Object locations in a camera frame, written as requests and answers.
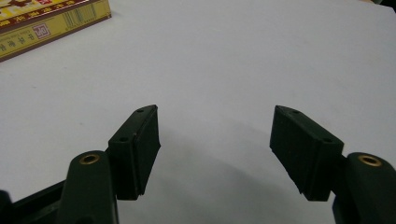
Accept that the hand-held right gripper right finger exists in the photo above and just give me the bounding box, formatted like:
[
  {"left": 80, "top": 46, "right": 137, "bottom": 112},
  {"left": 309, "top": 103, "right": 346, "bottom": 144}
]
[{"left": 269, "top": 105, "right": 396, "bottom": 224}]

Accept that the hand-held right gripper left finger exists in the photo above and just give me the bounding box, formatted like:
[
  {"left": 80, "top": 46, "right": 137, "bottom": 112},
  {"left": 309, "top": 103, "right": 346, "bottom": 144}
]
[{"left": 56, "top": 104, "right": 162, "bottom": 224}]

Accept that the yellow printed cardboard box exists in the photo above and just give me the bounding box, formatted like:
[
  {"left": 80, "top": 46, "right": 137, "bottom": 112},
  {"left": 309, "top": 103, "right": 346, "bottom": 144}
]
[{"left": 0, "top": 0, "right": 112, "bottom": 63}]

